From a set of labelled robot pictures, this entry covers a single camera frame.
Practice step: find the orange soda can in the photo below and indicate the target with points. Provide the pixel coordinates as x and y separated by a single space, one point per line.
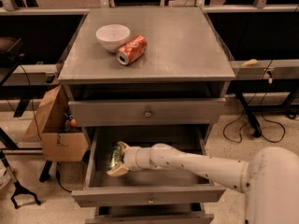
133 50

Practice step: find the grey open middle drawer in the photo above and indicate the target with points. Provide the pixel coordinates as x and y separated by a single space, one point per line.
147 187

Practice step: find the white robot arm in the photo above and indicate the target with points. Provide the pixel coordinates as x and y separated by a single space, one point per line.
269 180

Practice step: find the black table leg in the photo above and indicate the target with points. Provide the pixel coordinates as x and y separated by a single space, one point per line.
251 117

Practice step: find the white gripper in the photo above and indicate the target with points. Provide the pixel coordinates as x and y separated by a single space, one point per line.
132 159

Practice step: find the brown cardboard box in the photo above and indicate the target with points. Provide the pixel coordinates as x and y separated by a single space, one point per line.
48 127

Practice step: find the grey top drawer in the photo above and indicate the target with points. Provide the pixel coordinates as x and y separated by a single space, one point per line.
147 112

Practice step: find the grey bottom drawer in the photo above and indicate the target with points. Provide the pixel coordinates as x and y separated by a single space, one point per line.
188 213

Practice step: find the white ceramic bowl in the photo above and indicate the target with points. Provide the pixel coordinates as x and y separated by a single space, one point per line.
112 37

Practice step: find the grey drawer cabinet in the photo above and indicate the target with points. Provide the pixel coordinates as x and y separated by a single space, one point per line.
183 60

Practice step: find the cream foam scrap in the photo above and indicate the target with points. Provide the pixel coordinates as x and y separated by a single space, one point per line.
250 62

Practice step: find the green can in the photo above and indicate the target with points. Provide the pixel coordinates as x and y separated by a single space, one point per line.
116 157

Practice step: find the black stand leg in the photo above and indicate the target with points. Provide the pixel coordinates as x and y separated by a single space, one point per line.
19 189

